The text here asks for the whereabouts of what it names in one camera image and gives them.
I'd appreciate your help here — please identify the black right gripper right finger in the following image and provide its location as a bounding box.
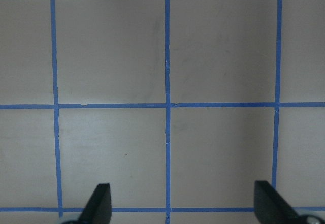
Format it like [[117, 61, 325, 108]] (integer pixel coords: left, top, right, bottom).
[[254, 180, 301, 224]]

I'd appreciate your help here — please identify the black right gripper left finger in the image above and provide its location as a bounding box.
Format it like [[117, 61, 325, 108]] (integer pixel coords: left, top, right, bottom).
[[77, 183, 112, 224]]

